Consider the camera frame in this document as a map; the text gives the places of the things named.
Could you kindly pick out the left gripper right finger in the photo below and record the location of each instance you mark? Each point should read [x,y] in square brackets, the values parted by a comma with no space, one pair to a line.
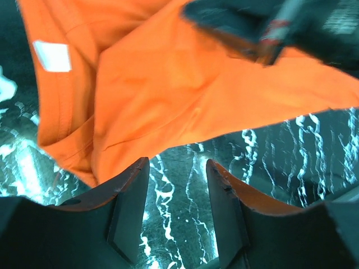
[254,230]

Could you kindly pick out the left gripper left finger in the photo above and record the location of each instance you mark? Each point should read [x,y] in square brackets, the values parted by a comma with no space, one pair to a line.
[98,229]

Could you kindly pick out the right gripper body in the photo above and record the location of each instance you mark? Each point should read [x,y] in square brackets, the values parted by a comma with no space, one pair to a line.
[325,30]

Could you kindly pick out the orange t shirt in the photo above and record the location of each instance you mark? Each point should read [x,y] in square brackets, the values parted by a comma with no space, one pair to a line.
[120,80]

